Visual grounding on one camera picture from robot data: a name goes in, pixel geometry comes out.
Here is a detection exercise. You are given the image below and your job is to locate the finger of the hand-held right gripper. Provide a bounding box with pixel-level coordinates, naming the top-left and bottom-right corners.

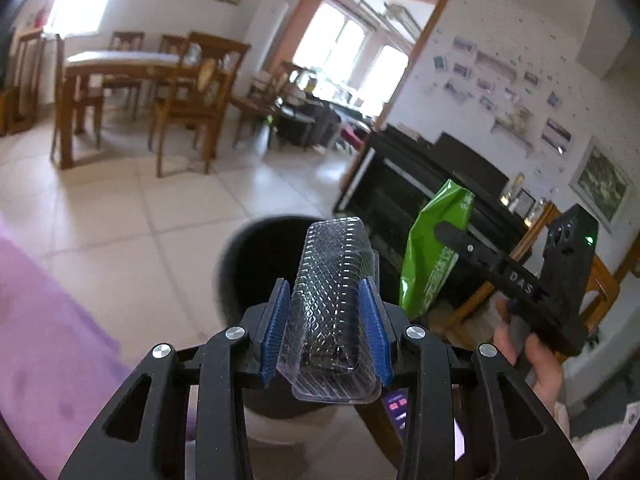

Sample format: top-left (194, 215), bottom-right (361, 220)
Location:
top-left (434, 222), bottom-right (506, 281)

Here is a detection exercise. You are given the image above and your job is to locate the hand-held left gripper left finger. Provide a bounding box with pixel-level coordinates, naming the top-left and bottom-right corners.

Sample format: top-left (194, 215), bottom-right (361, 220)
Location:
top-left (59, 279), bottom-right (292, 480)

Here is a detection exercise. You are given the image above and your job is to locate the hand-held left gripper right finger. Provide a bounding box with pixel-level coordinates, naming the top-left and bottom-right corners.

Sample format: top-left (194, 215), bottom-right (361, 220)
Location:
top-left (359, 276), bottom-right (590, 480)

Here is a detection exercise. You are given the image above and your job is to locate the green snack packet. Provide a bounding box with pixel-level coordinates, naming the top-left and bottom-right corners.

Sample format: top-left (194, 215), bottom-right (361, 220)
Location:
top-left (398, 179), bottom-right (475, 320)

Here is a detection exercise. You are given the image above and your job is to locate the clear plastic tray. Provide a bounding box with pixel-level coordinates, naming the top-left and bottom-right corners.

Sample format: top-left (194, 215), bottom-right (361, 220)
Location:
top-left (280, 216), bottom-right (383, 405)

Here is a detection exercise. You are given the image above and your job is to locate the black trash bin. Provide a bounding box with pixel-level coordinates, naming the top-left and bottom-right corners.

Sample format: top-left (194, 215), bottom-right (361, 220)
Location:
top-left (215, 215), bottom-right (416, 421)

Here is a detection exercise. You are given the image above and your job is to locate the person's right hand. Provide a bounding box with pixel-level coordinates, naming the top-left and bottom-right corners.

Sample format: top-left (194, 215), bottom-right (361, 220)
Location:
top-left (492, 295), bottom-right (566, 406)

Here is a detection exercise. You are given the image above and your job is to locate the wooden armchair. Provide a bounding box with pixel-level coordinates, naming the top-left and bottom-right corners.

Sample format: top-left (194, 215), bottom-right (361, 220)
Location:
top-left (440, 200), bottom-right (623, 346)

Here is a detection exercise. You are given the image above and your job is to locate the glass ornament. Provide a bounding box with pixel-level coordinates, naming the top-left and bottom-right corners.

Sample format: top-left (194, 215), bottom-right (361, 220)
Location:
top-left (500, 172), bottom-right (526, 207)

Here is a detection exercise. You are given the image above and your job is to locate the smartphone with lit screen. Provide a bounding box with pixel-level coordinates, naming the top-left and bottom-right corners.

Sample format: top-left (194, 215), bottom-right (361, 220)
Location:
top-left (381, 387), bottom-right (415, 437)

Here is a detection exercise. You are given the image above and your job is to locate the black upright piano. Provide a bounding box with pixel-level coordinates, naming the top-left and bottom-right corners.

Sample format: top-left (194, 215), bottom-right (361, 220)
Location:
top-left (334, 125), bottom-right (532, 311)

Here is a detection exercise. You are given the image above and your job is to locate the framed landscape painting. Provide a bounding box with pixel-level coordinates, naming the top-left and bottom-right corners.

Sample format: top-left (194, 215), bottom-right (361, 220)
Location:
top-left (569, 136), bottom-right (636, 233)

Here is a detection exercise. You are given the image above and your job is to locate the red stool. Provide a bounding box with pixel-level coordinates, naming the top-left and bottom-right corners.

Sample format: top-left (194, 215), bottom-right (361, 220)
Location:
top-left (339, 127), bottom-right (372, 154)

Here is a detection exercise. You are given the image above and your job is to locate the dark sofa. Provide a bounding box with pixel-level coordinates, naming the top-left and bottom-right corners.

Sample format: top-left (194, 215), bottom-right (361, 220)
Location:
top-left (274, 97), bottom-right (342, 152)

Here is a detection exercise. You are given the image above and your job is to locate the purple cloth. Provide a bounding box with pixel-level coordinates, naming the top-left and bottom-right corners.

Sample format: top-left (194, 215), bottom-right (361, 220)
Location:
top-left (0, 210), bottom-right (201, 480)

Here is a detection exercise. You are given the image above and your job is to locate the wooden chair with oval back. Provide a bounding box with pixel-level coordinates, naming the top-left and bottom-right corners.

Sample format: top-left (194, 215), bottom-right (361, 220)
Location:
top-left (149, 31), bottom-right (252, 179)

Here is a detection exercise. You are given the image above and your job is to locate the wooden dining table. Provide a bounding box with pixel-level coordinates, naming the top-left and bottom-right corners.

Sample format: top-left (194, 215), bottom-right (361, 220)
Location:
top-left (62, 50), bottom-right (201, 171)

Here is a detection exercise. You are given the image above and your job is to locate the small photo frame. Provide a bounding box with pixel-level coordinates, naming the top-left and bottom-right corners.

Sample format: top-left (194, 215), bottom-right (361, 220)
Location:
top-left (515, 189), bottom-right (537, 219)

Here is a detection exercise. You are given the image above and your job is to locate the white wall shelf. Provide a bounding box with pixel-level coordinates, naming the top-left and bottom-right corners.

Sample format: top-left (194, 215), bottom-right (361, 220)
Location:
top-left (490, 105), bottom-right (537, 155)

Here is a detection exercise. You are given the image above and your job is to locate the group of wall photos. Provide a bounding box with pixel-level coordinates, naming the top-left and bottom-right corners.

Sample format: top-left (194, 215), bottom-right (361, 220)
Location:
top-left (430, 35), bottom-right (573, 158)

